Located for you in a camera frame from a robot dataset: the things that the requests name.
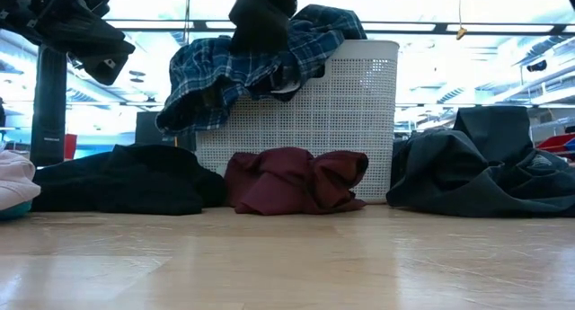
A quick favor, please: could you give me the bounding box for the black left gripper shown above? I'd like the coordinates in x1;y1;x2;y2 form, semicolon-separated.
227;0;310;56

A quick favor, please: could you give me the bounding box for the blue plaid shirt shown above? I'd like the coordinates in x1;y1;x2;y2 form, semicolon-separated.
155;3;368;137

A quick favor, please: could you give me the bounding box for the maroon garment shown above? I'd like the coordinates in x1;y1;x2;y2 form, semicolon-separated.
223;146;370;216

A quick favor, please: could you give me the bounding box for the black garment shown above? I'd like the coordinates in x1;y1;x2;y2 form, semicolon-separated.
30;143;228;216

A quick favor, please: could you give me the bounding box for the dark navy garment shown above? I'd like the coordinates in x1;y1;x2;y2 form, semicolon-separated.
385;104;575;219

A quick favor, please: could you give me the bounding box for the pale pink garment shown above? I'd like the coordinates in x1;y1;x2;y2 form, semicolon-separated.
0;148;42;212

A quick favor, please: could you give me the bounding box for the teal garment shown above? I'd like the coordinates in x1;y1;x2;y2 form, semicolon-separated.
0;199;33;222

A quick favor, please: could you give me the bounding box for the white plastic laundry basket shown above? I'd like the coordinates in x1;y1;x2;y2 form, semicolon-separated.
193;39;401;204

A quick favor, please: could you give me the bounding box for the red panel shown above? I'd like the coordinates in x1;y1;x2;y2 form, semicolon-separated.
64;133;78;161

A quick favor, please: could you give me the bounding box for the red storage bin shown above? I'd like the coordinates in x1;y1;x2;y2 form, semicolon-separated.
535;132;575;155

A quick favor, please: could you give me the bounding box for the hanging cord with yellow tag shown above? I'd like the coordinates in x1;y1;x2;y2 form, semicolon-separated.
454;0;468;41

